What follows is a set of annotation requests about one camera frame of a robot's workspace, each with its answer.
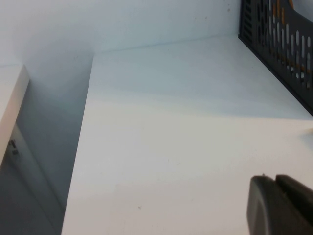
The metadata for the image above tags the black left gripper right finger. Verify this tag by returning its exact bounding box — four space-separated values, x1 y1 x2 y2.
275 174 313 215

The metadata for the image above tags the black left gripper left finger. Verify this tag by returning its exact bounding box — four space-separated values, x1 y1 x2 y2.
246 175 313 235

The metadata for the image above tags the black plastic book stand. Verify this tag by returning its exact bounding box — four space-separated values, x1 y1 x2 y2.
238 0 313 113

